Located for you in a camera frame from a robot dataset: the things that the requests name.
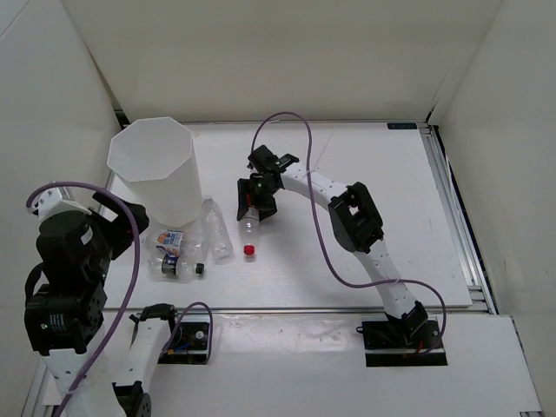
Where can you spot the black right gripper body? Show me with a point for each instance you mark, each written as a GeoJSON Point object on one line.
{"type": "Point", "coordinates": [261, 189]}

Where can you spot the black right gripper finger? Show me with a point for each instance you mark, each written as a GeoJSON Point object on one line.
{"type": "Point", "coordinates": [243, 191]}
{"type": "Point", "coordinates": [266, 207]}

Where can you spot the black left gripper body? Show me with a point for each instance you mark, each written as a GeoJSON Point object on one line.
{"type": "Point", "coordinates": [113, 236]}

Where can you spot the red label plastic bottle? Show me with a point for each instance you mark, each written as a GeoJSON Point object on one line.
{"type": "Point", "coordinates": [250, 220]}

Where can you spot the clear plastic bottle no label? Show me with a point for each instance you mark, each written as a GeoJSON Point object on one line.
{"type": "Point", "coordinates": [215, 228]}

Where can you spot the black cap dark label bottle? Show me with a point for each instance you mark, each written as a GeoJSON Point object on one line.
{"type": "Point", "coordinates": [174, 268]}

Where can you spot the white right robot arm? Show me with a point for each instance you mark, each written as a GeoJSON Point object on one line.
{"type": "Point", "coordinates": [356, 224]}

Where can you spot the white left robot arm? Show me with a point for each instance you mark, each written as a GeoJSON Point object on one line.
{"type": "Point", "coordinates": [64, 302]}

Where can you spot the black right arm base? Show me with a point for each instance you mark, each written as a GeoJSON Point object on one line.
{"type": "Point", "coordinates": [385, 347]}

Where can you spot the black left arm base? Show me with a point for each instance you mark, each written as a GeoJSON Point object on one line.
{"type": "Point", "coordinates": [193, 342]}

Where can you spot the white octagonal plastic bin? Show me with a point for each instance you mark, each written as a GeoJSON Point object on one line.
{"type": "Point", "coordinates": [155, 159]}

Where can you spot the red bottle cap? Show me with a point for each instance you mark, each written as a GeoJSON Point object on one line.
{"type": "Point", "coordinates": [249, 250]}

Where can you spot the orange blue label bottle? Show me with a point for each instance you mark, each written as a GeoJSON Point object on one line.
{"type": "Point", "coordinates": [178, 243]}

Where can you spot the blue label sticker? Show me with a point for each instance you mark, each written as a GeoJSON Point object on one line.
{"type": "Point", "coordinates": [402, 125]}

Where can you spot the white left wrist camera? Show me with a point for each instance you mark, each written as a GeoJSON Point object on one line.
{"type": "Point", "coordinates": [53, 202]}

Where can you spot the aluminium frame rail right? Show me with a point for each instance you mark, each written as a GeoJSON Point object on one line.
{"type": "Point", "coordinates": [463, 237]}

